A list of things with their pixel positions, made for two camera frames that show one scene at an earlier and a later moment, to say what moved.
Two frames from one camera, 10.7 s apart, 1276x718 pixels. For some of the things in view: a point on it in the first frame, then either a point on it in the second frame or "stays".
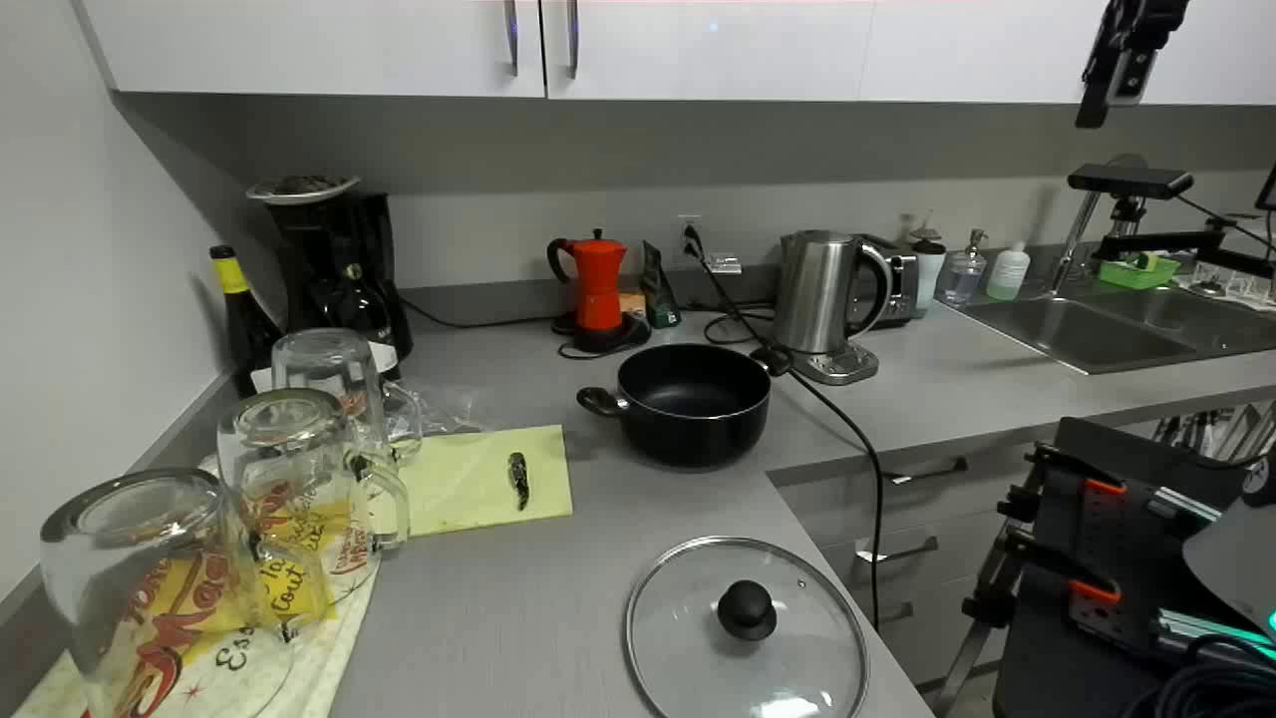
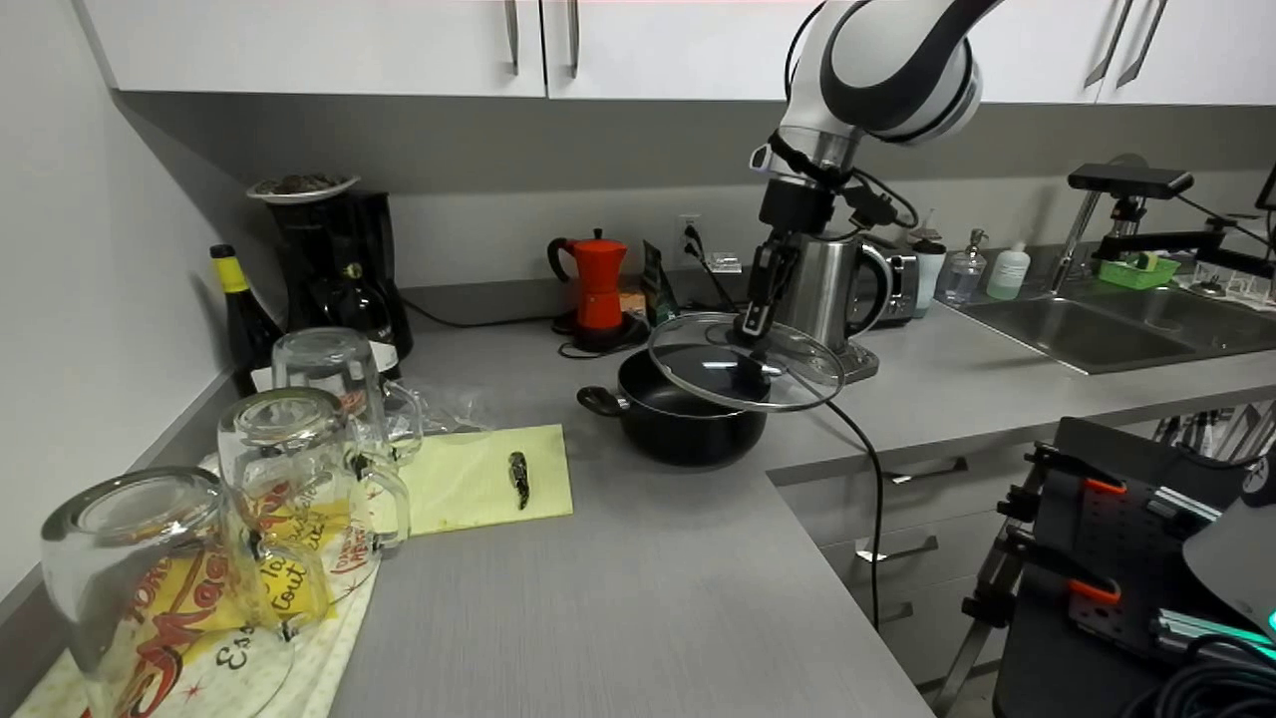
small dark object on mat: (517, 474) stays
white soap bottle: (1009, 272) stays
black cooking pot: (692, 405) stays
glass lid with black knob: (738, 628) → (702, 366)
